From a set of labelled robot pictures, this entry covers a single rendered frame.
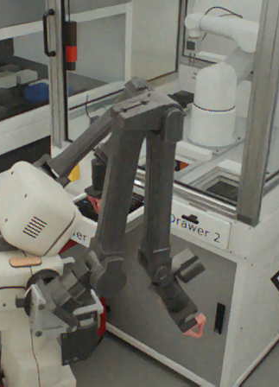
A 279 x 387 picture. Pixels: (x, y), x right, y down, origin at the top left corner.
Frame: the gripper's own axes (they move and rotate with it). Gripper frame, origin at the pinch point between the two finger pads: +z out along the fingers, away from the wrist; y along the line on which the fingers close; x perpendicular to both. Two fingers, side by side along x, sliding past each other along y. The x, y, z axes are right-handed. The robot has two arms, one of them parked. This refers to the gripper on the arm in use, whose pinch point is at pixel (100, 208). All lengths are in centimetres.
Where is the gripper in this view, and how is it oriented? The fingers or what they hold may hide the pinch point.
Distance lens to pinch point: 214.4
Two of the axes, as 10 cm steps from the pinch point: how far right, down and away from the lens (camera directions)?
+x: 7.4, 3.4, -5.8
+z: 0.0, 8.6, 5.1
